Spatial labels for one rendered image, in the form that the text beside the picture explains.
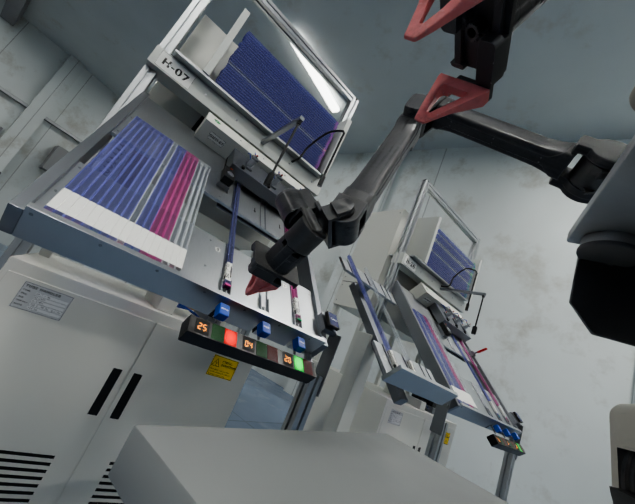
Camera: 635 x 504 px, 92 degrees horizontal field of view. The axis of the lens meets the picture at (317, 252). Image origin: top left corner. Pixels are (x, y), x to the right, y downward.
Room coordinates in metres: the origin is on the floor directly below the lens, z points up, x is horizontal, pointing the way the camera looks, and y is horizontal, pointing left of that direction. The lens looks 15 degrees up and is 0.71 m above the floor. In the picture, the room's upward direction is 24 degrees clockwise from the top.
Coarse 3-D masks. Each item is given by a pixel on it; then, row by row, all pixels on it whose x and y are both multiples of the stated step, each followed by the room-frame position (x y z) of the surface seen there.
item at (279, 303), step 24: (72, 168) 0.60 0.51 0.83; (48, 192) 0.54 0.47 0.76; (192, 240) 0.73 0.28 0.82; (216, 240) 0.79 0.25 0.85; (192, 264) 0.69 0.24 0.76; (216, 264) 0.74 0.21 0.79; (240, 264) 0.80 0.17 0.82; (216, 288) 0.70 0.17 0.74; (240, 288) 0.76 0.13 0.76; (288, 288) 0.90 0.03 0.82; (288, 312) 0.84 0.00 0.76; (312, 312) 0.92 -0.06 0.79
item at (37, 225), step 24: (24, 216) 0.50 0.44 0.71; (48, 216) 0.50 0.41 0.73; (48, 240) 0.54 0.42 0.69; (72, 240) 0.54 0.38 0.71; (96, 240) 0.54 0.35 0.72; (96, 264) 0.58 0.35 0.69; (120, 264) 0.59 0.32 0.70; (144, 264) 0.59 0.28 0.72; (144, 288) 0.64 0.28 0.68; (168, 288) 0.64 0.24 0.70; (192, 288) 0.65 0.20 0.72; (240, 312) 0.72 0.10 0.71; (264, 312) 0.74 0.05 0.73; (288, 336) 0.81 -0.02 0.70; (312, 336) 0.82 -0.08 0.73
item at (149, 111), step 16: (144, 112) 0.86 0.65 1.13; (160, 112) 0.92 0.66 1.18; (160, 128) 0.87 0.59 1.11; (176, 128) 0.94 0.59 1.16; (192, 144) 0.95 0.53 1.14; (208, 160) 0.97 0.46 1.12; (224, 160) 1.05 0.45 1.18; (208, 176) 0.92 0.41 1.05; (208, 192) 0.87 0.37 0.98; (224, 192) 0.93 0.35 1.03; (240, 192) 1.00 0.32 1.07; (224, 208) 0.97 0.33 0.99; (240, 208) 0.95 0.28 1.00; (256, 208) 1.02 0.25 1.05; (272, 208) 1.11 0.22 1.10; (256, 224) 0.97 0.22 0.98; (272, 224) 1.04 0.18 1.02; (272, 240) 1.07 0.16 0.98
